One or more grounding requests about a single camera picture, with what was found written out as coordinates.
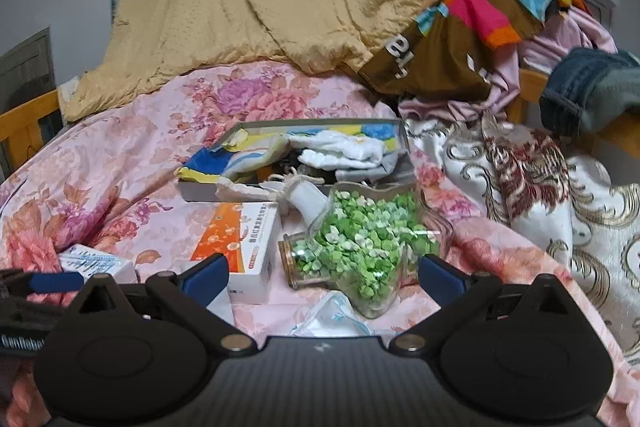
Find grey cabinet door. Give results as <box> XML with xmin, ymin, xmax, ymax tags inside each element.
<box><xmin>0</xmin><ymin>27</ymin><xmax>53</xmax><ymax>108</ymax></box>

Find cartoon print towel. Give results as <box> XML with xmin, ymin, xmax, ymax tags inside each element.
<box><xmin>177</xmin><ymin>122</ymin><xmax>403</xmax><ymax>188</ymax></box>

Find lilac cloth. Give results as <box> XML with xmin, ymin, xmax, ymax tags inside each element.
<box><xmin>397</xmin><ymin>4</ymin><xmax>618</xmax><ymax>125</ymax></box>

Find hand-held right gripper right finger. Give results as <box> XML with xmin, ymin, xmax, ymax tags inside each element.
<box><xmin>389</xmin><ymin>253</ymin><xmax>581</xmax><ymax>358</ymax></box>

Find glass jar of green stars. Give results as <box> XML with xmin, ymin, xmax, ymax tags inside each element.
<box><xmin>277</xmin><ymin>182</ymin><xmax>453</xmax><ymax>320</ymax></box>

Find pink floral bed sheet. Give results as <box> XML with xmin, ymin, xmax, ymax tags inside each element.
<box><xmin>0</xmin><ymin>59</ymin><xmax>640</xmax><ymax>427</ymax></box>

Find white sock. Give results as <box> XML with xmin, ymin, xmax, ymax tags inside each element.
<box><xmin>287</xmin><ymin>129</ymin><xmax>401</xmax><ymax>172</ymax></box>

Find orange white medicine box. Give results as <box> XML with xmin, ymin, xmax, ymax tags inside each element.
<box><xmin>190</xmin><ymin>202</ymin><xmax>282</xmax><ymax>305</ymax></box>

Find cream textured cloth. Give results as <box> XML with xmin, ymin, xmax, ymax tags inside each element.
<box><xmin>216</xmin><ymin>179</ymin><xmax>290</xmax><ymax>204</ymax></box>

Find white drawstring pouch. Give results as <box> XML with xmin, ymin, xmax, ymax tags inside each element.
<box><xmin>267</xmin><ymin>174</ymin><xmax>333</xmax><ymax>230</ymax></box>

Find blue white medicine box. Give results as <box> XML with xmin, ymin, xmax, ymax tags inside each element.
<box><xmin>59</xmin><ymin>243</ymin><xmax>137</xmax><ymax>285</ymax></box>

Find brown multicoloured striped cloth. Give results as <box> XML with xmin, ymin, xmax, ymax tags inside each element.
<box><xmin>357</xmin><ymin>0</ymin><xmax>593</xmax><ymax>95</ymax></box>

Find grey cardboard box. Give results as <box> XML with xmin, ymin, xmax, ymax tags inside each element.
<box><xmin>177</xmin><ymin>118</ymin><xmax>417</xmax><ymax>204</ymax></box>

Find person's left hand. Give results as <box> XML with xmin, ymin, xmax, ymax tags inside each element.
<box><xmin>0</xmin><ymin>359</ymin><xmax>51</xmax><ymax>427</ymax></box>

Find white gold red patterned cloth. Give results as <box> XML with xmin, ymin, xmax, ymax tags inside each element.
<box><xmin>405</xmin><ymin>114</ymin><xmax>640</xmax><ymax>363</ymax></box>

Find wooden bed rail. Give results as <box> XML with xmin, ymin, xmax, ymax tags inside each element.
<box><xmin>0</xmin><ymin>89</ymin><xmax>63</xmax><ymax>180</ymax></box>
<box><xmin>507</xmin><ymin>69</ymin><xmax>640</xmax><ymax>158</ymax></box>

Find blue jeans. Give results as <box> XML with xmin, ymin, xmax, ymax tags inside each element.
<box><xmin>539</xmin><ymin>47</ymin><xmax>640</xmax><ymax>140</ymax></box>

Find white blue face mask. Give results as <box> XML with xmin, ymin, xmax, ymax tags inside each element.
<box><xmin>289</xmin><ymin>289</ymin><xmax>381</xmax><ymax>338</ymax></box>

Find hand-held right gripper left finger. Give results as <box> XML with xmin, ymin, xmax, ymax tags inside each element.
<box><xmin>70</xmin><ymin>253</ymin><xmax>258</xmax><ymax>358</ymax></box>

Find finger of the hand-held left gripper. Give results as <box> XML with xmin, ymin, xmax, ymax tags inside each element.
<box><xmin>0</xmin><ymin>268</ymin><xmax>85</xmax><ymax>308</ymax></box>

